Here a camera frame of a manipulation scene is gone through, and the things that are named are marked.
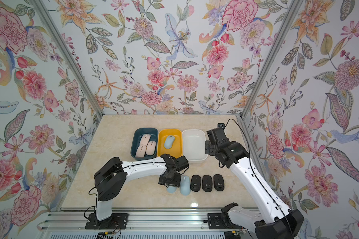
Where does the light blue mouse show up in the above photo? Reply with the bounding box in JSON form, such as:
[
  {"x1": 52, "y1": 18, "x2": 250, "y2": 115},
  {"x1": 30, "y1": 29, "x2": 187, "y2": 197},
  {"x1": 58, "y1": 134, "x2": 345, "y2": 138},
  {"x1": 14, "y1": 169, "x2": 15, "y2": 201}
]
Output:
[
  {"x1": 164, "y1": 135, "x2": 176, "y2": 149},
  {"x1": 179, "y1": 175, "x2": 191, "y2": 196},
  {"x1": 167, "y1": 186, "x2": 177, "y2": 194}
]

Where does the pink mouse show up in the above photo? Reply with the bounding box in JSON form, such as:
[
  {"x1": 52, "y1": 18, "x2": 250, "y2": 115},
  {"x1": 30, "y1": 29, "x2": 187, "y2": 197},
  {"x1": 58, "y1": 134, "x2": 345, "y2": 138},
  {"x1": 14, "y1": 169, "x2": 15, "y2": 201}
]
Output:
[
  {"x1": 140, "y1": 134, "x2": 151, "y2": 146},
  {"x1": 146, "y1": 141, "x2": 157, "y2": 156},
  {"x1": 135, "y1": 144, "x2": 147, "y2": 158}
]

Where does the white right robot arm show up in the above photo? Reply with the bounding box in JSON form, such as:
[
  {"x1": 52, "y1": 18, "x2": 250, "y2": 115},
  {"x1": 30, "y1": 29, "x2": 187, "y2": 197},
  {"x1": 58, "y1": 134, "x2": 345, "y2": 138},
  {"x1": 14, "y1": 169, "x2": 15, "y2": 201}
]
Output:
[{"x1": 205, "y1": 139, "x2": 304, "y2": 239}]

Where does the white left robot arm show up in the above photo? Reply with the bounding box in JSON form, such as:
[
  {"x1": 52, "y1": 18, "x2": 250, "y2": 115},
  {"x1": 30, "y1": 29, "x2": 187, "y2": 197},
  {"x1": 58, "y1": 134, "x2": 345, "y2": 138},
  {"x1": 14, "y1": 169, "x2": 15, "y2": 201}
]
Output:
[{"x1": 94, "y1": 154, "x2": 189, "y2": 221}]

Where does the white storage box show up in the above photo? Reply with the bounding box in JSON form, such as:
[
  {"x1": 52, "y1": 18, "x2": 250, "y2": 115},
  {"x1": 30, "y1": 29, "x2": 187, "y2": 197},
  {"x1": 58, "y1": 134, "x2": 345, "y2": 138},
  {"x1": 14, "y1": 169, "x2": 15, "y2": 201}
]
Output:
[{"x1": 182, "y1": 129, "x2": 207, "y2": 164}]

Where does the yellow storage box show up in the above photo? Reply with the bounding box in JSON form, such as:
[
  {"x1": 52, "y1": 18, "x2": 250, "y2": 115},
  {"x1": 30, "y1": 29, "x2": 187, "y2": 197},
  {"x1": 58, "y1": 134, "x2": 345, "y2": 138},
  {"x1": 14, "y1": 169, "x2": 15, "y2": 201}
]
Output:
[{"x1": 157, "y1": 129, "x2": 182, "y2": 158}]

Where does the dark teal storage box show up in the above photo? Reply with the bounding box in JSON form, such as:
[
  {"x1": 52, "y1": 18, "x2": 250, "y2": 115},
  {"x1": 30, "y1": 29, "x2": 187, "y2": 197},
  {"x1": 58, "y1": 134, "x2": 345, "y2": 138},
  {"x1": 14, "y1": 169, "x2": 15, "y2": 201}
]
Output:
[{"x1": 131, "y1": 127, "x2": 158, "y2": 161}]

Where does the black mouse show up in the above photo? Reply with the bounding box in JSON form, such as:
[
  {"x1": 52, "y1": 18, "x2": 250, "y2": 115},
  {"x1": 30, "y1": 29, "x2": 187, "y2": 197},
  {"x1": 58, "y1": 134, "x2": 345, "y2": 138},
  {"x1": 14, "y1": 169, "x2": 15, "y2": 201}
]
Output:
[
  {"x1": 190, "y1": 175, "x2": 202, "y2": 192},
  {"x1": 213, "y1": 174, "x2": 225, "y2": 192},
  {"x1": 201, "y1": 175, "x2": 213, "y2": 192}
]

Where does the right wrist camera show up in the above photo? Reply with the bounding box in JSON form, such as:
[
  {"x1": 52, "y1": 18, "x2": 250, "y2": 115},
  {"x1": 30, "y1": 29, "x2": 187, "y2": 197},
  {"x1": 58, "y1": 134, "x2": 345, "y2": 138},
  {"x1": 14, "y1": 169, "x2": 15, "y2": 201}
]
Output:
[{"x1": 206, "y1": 127, "x2": 229, "y2": 146}]

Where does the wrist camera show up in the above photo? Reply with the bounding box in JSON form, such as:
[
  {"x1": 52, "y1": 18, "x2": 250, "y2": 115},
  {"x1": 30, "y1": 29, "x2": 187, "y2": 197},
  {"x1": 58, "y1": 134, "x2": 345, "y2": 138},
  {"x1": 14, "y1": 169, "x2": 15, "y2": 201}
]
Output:
[
  {"x1": 206, "y1": 127, "x2": 229, "y2": 146},
  {"x1": 174, "y1": 155, "x2": 189, "y2": 172}
]

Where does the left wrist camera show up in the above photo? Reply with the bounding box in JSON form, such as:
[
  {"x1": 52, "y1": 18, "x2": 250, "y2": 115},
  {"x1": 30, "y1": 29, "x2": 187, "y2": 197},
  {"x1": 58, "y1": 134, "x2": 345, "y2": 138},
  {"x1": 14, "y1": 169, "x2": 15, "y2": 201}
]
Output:
[{"x1": 174, "y1": 155, "x2": 189, "y2": 172}]

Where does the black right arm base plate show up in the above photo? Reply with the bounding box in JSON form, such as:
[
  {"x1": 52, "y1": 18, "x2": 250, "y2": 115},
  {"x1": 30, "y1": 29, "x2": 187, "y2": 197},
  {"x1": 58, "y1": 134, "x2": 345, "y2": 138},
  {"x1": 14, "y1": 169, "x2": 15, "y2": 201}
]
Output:
[{"x1": 202, "y1": 213, "x2": 238, "y2": 230}]

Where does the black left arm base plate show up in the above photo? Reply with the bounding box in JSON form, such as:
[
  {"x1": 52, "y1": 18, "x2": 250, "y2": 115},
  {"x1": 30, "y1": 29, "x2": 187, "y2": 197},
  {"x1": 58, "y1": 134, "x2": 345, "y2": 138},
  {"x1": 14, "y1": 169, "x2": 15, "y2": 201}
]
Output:
[{"x1": 85, "y1": 213, "x2": 129, "y2": 231}]

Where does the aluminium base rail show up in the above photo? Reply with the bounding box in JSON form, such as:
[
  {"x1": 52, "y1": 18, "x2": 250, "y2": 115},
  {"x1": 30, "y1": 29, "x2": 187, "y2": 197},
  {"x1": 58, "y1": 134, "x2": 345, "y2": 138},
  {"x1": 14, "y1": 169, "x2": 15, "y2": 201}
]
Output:
[{"x1": 37, "y1": 207, "x2": 256, "y2": 239}]

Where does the left aluminium corner post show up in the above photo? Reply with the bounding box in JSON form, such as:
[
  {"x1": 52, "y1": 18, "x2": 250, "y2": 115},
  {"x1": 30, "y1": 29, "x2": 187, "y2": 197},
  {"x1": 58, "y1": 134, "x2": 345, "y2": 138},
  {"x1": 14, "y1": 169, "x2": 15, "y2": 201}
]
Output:
[{"x1": 29, "y1": 0, "x2": 105, "y2": 119}]

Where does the aluminium corner post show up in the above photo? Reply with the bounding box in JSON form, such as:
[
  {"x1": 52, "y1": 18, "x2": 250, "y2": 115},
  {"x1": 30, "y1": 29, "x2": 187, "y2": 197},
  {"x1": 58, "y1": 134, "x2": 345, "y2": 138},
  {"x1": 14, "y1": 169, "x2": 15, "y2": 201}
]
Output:
[
  {"x1": 240, "y1": 0, "x2": 303, "y2": 119},
  {"x1": 29, "y1": 0, "x2": 105, "y2": 119}
]

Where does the right aluminium corner post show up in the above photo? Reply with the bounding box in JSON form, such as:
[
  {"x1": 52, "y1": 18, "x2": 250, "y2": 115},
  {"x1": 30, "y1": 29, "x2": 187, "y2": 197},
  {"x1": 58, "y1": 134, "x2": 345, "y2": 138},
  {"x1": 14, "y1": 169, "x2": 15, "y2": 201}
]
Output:
[{"x1": 240, "y1": 0, "x2": 303, "y2": 119}]

